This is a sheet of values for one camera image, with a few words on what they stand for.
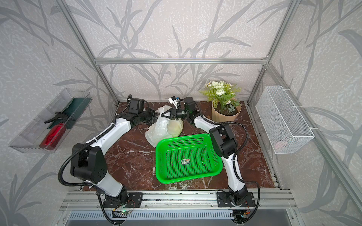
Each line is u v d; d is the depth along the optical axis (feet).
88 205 2.38
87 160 1.60
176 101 2.82
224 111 3.25
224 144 1.87
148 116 2.48
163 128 2.59
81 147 1.44
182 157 2.91
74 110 2.20
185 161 2.84
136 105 2.23
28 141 1.89
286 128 2.00
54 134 1.92
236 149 1.92
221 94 2.78
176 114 2.65
